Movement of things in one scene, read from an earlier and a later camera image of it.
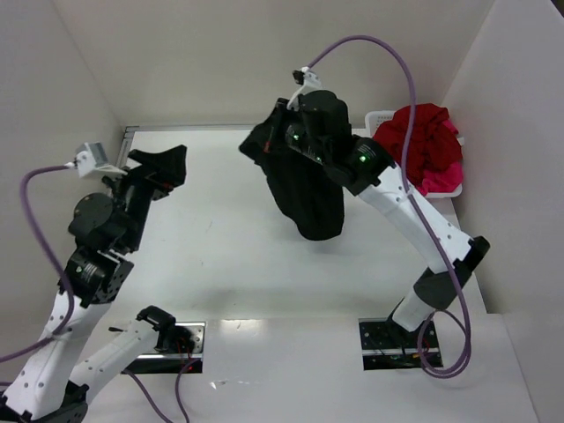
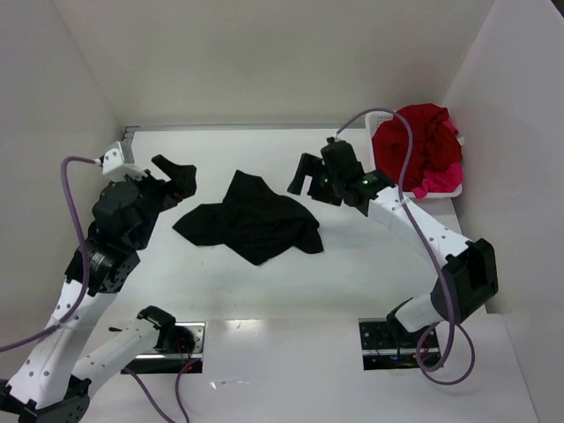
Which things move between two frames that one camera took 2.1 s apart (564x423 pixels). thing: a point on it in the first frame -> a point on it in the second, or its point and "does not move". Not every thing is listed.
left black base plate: (181, 352) does not move
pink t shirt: (447, 175) does not move
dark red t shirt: (434, 142) does not move
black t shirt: (311, 195) -> (253, 221)
